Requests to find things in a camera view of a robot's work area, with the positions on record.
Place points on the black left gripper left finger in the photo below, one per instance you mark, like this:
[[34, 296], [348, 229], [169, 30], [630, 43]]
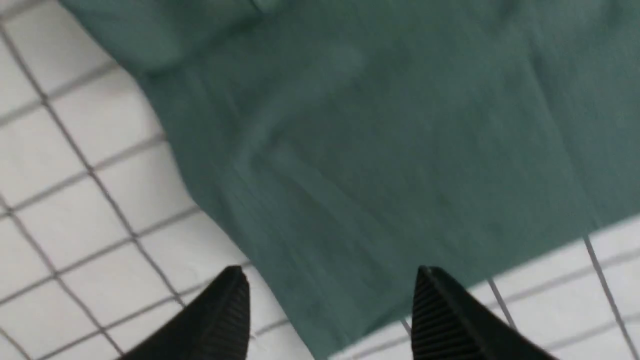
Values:
[[214, 326]]

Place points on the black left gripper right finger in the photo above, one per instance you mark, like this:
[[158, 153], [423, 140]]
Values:
[[448, 323]]

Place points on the green long-sleeve top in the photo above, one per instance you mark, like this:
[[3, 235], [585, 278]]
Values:
[[342, 143]]

